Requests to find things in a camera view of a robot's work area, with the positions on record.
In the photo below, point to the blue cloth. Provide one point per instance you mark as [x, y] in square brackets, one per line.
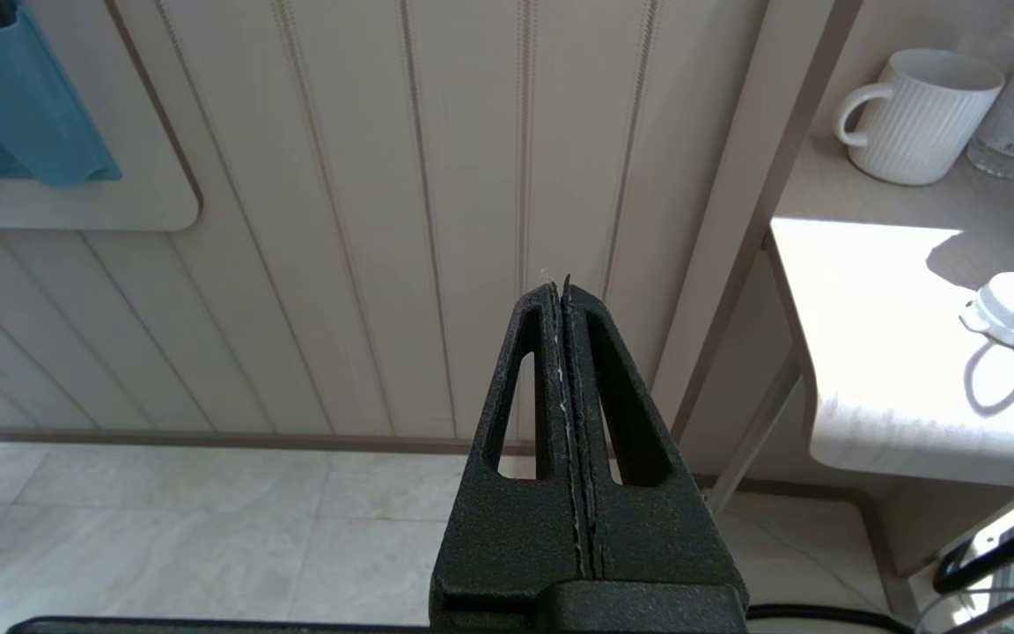
[14, 106]

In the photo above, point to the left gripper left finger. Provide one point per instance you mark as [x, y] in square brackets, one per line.
[507, 546]

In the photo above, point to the white ribbed mug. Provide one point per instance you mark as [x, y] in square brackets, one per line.
[921, 119]

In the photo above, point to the white side table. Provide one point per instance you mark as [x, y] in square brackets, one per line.
[921, 352]

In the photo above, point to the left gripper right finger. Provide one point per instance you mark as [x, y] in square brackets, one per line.
[648, 537]

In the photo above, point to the white wall shelf panel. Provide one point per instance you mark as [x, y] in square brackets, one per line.
[133, 141]

